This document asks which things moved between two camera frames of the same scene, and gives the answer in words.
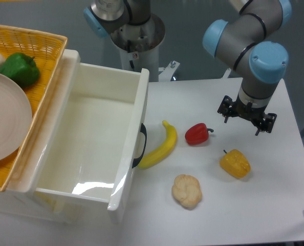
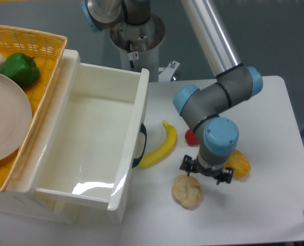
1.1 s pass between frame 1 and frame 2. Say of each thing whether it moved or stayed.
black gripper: moved
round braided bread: stayed
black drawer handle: stayed
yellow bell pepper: stayed
